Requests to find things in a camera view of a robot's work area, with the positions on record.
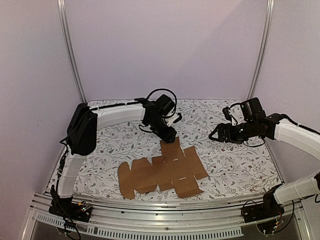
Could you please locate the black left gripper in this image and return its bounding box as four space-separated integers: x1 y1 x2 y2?
147 117 177 144

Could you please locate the brown cardboard box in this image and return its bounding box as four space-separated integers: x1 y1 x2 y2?
117 137 209 200

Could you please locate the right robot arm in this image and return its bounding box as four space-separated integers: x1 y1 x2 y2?
208 97 320 218

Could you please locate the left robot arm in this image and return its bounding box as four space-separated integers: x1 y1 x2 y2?
50 94 182 217

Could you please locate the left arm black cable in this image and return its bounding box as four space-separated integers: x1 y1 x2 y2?
139 88 177 133

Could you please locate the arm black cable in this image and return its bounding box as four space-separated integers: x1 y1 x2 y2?
139 88 177 133
228 102 268 148

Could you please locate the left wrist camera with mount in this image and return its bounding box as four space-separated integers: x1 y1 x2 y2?
165 112 182 127

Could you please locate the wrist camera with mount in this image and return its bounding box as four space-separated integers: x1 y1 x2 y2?
165 112 182 127
222 107 238 126

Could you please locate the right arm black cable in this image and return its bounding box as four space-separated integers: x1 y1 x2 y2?
228 102 268 148

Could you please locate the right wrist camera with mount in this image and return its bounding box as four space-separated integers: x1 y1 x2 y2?
222 107 238 126

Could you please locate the aluminium front rail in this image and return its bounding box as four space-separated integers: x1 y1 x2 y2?
21 192 313 240

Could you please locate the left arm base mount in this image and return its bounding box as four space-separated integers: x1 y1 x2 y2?
48 198 93 223

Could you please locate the right aluminium frame post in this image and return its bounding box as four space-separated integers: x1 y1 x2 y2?
246 0 275 100

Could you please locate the aluminium frame post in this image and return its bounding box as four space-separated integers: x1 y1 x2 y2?
56 0 88 104
246 0 275 100

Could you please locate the left aluminium frame post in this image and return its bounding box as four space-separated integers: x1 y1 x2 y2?
56 0 88 104

